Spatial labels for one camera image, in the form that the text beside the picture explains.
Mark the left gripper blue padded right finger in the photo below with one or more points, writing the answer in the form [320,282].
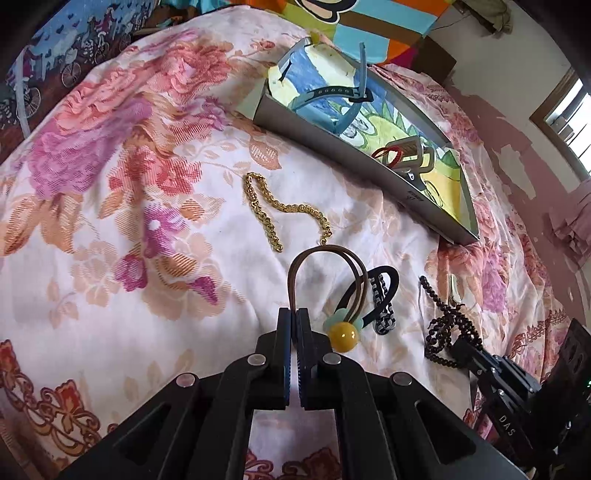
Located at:
[307,344]

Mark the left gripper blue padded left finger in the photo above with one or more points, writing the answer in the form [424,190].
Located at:
[280,361]

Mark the brown hair tie yellow bead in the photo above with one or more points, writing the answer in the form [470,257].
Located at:
[343,327]

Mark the blue silicone watch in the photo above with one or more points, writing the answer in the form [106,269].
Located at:
[333,92]

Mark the pink floral bed sheet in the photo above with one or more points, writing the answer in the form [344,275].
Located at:
[129,253]

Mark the pink window curtain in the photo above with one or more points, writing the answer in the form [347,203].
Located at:
[571,226]

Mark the grey tray with dinosaur towel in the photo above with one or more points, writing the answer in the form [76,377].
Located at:
[392,143]

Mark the wooden framed window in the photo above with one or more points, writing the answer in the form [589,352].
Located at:
[564,119]

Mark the dark wooden headboard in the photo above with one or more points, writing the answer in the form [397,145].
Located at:
[433,60]

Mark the striped monkey cartoon blanket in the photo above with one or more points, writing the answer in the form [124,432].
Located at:
[387,28]

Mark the blue bicycle print curtain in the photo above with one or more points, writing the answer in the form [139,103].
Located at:
[78,37]

